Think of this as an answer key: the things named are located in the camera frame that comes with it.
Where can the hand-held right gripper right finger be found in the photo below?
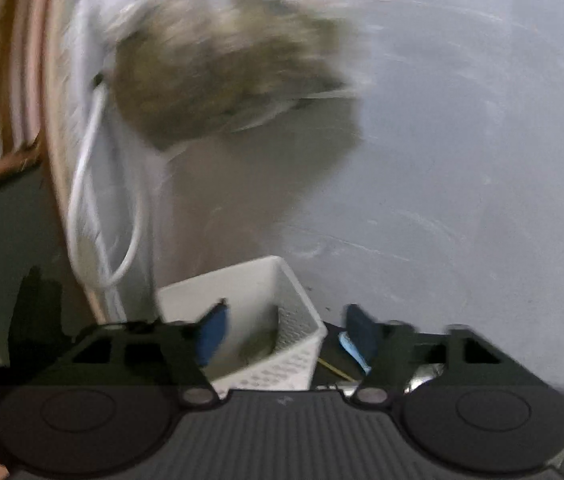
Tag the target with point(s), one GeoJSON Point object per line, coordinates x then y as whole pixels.
{"type": "Point", "coordinates": [361, 332]}

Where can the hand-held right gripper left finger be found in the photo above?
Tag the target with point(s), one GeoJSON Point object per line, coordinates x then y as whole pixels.
{"type": "Point", "coordinates": [214, 332]}

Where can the white perforated utensil holder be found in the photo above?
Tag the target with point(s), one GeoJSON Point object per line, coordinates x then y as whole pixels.
{"type": "Point", "coordinates": [262, 285]}

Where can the light blue utensil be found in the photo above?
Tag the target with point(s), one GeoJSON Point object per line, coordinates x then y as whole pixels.
{"type": "Point", "coordinates": [349, 350]}

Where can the clear bag of dried leaves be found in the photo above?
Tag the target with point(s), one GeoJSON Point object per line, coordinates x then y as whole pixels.
{"type": "Point", "coordinates": [222, 65]}

